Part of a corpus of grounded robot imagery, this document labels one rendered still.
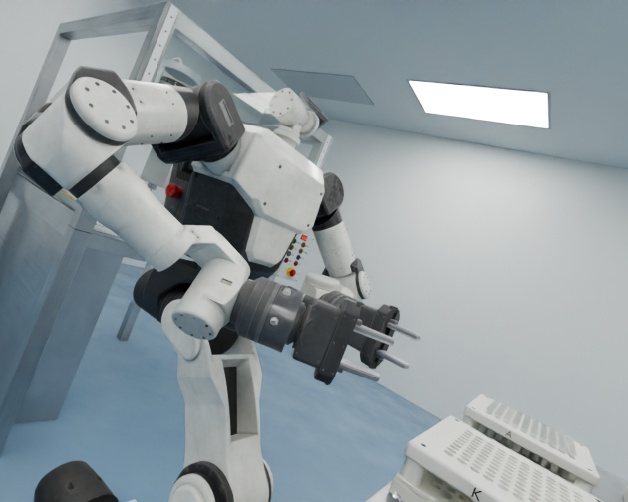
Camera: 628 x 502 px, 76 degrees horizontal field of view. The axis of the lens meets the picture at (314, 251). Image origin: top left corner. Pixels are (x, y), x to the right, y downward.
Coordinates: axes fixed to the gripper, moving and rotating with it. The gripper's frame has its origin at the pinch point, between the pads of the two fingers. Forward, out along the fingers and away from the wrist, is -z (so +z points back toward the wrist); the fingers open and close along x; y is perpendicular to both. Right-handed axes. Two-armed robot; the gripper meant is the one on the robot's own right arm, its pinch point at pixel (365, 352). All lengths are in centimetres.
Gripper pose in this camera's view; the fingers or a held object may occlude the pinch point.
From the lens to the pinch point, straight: 58.7
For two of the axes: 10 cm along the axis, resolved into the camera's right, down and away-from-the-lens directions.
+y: -0.1, -0.1, -10.0
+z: -9.3, -3.7, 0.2
